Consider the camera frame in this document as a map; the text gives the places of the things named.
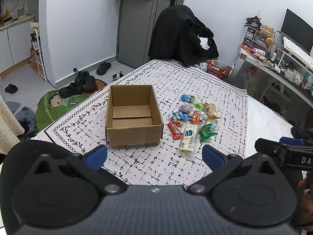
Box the dark green candy pack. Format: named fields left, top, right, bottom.
left=198, top=124, right=217, bottom=143

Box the cream white snack pack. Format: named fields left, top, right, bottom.
left=178, top=124, right=198, bottom=154

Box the orange biscuit pack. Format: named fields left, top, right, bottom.
left=207, top=103, right=220, bottom=119

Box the red chocolate bar wrapper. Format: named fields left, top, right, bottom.
left=167, top=122, right=183, bottom=140

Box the light green fruit snack pouch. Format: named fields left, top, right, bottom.
left=193, top=102, right=205, bottom=110

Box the blue candy wrapper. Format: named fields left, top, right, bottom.
left=172, top=111, right=189, bottom=121

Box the purple snack pouch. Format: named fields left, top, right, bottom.
left=179, top=103, right=194, bottom=114

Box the blue green snack pouch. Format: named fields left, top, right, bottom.
left=181, top=94, right=195, bottom=103

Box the red orange small snack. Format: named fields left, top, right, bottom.
left=192, top=110, right=201, bottom=124

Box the person's hand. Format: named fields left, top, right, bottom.
left=297, top=178, right=313, bottom=224

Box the white patterned black-marked blanket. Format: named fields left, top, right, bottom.
left=44, top=60, right=248, bottom=186

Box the brown cardboard box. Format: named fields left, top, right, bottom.
left=105, top=84, right=164, bottom=148

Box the white desk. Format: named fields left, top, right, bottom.
left=232, top=48, right=313, bottom=123

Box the green cartoon floor mat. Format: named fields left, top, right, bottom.
left=34, top=79, right=107, bottom=131

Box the grey fluffy rug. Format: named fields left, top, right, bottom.
left=15, top=107, right=38, bottom=141

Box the black shoes pile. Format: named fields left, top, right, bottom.
left=58, top=71, right=98, bottom=98

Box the white keyboard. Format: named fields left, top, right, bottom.
left=282, top=37, right=313, bottom=70

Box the red plastic basket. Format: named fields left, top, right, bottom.
left=206, top=61, right=232, bottom=79

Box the black slipper near door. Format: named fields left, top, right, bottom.
left=96, top=62, right=112, bottom=75

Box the grey drawer organizer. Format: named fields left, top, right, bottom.
left=242, top=26, right=270, bottom=52

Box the black slipper far left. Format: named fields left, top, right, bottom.
left=5, top=84, right=18, bottom=94

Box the black monitor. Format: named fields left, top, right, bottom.
left=281, top=9, right=313, bottom=54

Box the white shelf rack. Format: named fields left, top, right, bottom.
left=30, top=22, right=48, bottom=82

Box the black coat over chair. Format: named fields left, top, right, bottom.
left=148, top=5, right=219, bottom=67

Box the grey door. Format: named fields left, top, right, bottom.
left=116, top=0, right=184, bottom=68

